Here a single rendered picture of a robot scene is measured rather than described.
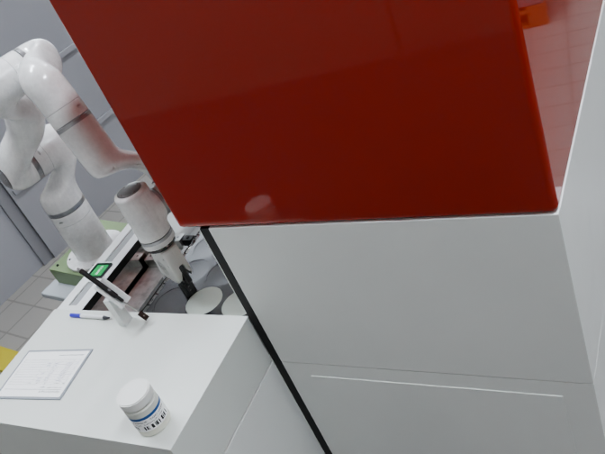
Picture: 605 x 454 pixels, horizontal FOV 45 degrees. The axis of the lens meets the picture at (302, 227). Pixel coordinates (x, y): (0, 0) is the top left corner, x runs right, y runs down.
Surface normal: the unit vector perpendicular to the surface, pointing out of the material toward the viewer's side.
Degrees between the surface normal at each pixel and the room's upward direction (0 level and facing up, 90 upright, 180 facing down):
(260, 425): 90
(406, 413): 90
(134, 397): 0
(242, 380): 90
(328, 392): 90
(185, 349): 0
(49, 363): 0
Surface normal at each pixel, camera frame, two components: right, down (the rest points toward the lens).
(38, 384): -0.35, -0.76
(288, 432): 0.86, -0.04
